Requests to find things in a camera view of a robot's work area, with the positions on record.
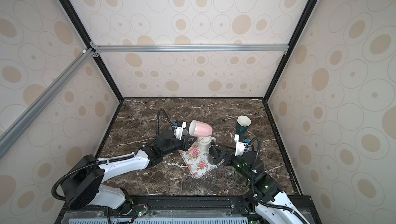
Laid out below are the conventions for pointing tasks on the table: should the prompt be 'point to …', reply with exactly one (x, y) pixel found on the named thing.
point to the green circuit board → (143, 211)
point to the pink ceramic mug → (199, 129)
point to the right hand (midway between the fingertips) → (220, 147)
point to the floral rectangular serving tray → (197, 160)
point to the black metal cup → (210, 155)
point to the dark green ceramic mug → (243, 123)
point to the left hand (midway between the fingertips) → (199, 137)
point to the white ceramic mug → (205, 142)
